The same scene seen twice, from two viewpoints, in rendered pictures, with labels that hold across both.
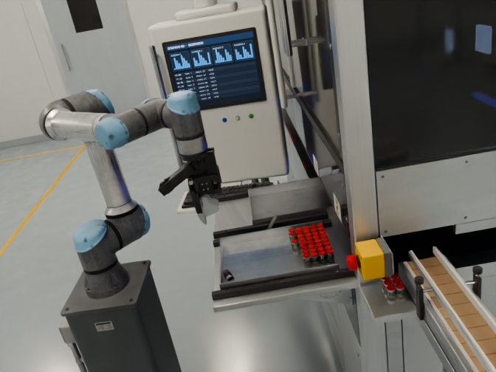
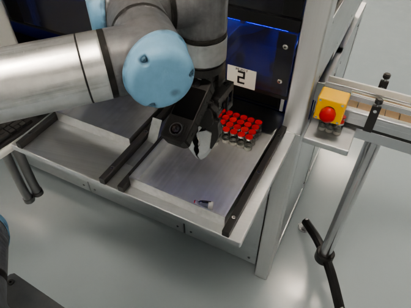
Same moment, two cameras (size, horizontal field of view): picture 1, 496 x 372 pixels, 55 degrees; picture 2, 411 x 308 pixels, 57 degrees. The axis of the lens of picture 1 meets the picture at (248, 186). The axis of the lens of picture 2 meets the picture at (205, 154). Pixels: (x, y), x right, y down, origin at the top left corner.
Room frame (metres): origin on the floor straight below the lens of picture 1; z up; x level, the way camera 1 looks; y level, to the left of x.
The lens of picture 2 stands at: (0.94, 0.60, 1.62)
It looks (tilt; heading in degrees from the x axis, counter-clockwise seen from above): 45 degrees down; 296
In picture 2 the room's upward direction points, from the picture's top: straight up
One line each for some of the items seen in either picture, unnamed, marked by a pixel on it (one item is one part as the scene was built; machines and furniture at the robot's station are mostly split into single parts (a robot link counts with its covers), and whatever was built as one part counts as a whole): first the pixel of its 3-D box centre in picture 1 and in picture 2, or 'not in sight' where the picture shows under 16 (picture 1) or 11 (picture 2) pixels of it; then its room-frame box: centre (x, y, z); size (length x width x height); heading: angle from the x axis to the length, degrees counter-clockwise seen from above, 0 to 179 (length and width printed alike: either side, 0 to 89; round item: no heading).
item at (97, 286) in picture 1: (103, 273); not in sight; (1.41, 0.54, 0.84); 0.15 x 0.15 x 0.10
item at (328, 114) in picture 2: (354, 262); (328, 113); (0.99, -0.23, 0.99); 0.04 x 0.04 x 0.04; 89
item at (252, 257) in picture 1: (274, 254); (207, 155); (1.24, -0.04, 0.90); 0.34 x 0.26 x 0.04; 88
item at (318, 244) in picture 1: (317, 245); (229, 124); (1.24, -0.18, 0.90); 0.18 x 0.02 x 0.05; 178
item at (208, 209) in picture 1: (208, 209); (211, 137); (1.16, 0.12, 1.13); 0.06 x 0.03 x 0.09; 88
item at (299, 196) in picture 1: (295, 200); (126, 96); (1.58, -0.16, 0.90); 0.34 x 0.26 x 0.04; 89
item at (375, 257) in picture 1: (372, 259); (332, 104); (0.99, -0.27, 1.00); 0.08 x 0.07 x 0.07; 89
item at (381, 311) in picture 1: (393, 300); (330, 131); (0.97, -0.31, 0.87); 0.14 x 0.13 x 0.02; 89
